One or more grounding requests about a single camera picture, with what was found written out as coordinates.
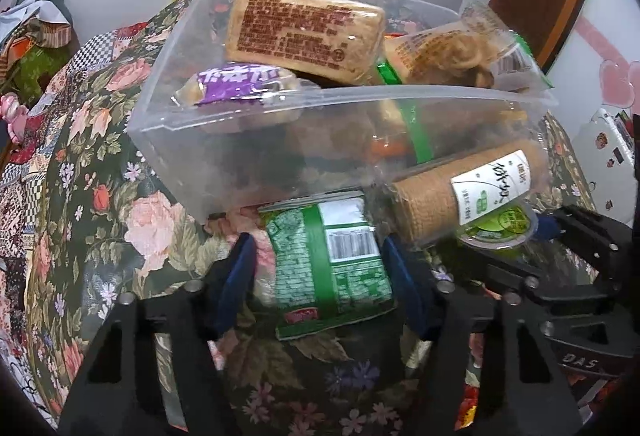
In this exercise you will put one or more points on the pink plush toy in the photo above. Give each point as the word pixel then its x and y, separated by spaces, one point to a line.
pixel 11 111

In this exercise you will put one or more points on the green lidded jelly cup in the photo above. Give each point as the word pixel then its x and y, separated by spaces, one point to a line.
pixel 500 228

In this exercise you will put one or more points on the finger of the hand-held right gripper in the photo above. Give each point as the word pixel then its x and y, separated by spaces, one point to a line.
pixel 600 241
pixel 530 283

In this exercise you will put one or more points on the bread packet with orange label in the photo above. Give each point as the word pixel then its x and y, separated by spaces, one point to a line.
pixel 300 34

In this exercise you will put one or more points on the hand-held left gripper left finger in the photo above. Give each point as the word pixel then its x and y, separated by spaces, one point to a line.
pixel 237 266

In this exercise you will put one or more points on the clear packet of brown pastry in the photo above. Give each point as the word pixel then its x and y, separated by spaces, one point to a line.
pixel 460 54

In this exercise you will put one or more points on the clear plastic container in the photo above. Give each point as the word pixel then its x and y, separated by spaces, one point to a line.
pixel 250 146

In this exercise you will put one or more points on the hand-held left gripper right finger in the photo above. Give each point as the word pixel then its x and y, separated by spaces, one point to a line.
pixel 400 273

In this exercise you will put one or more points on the white box with stickers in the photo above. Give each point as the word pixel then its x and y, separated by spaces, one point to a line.
pixel 607 156

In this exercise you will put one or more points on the long wafer packet purple label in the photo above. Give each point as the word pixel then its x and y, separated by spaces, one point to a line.
pixel 235 86

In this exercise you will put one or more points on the pile of clothes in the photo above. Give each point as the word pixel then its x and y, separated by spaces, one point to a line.
pixel 35 36

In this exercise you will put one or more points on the roll cake packet white label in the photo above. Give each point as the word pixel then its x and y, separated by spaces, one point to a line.
pixel 450 201

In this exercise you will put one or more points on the green snack packet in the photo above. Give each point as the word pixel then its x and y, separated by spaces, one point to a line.
pixel 325 266

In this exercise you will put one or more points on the frosted sliding door with hearts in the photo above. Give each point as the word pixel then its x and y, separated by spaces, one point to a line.
pixel 600 41

